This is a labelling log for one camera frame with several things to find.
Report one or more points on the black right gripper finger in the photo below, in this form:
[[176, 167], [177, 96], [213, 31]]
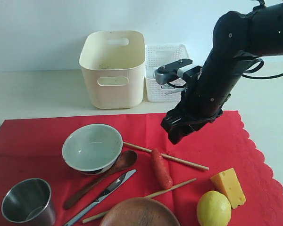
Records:
[[177, 131]]

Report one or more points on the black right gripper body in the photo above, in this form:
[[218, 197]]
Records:
[[195, 110]]

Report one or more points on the white blue milk carton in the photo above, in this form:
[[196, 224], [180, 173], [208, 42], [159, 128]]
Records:
[[176, 84]]

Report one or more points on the red sausage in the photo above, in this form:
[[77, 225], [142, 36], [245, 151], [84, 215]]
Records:
[[160, 170]]

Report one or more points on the yellow cheese wedge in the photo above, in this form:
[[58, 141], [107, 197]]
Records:
[[228, 184]]

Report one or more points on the yellow lemon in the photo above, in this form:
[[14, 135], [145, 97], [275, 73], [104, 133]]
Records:
[[213, 209]]

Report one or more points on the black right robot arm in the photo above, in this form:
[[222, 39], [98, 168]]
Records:
[[239, 42]]

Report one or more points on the upper wooden chopstick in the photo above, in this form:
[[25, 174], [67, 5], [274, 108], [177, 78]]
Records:
[[201, 167]]

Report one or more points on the wooden chopstick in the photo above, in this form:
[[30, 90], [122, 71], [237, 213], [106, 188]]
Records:
[[201, 167], [102, 214]]

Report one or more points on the brown wooden spoon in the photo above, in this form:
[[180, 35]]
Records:
[[124, 161]]

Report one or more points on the white woven plastic basket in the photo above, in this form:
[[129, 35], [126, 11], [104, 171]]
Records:
[[157, 56]]

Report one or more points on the lower wooden chopstick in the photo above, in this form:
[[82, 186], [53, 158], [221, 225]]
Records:
[[102, 214]]

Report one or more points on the steel table knife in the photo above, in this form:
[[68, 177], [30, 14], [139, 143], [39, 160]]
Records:
[[104, 194]]

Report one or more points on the white ceramic bowl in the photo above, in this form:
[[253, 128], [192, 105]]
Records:
[[92, 149]]

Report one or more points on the brown wooden plate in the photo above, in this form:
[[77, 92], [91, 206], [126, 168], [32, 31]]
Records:
[[140, 212]]

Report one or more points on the cream plastic bin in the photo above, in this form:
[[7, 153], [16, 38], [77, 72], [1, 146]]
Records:
[[113, 67]]

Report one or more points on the red table cloth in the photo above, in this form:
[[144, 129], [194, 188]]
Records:
[[32, 148]]

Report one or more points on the stainless steel cup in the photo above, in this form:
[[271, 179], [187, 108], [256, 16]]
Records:
[[28, 203]]

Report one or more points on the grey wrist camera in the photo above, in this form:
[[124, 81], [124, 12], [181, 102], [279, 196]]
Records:
[[168, 73]]

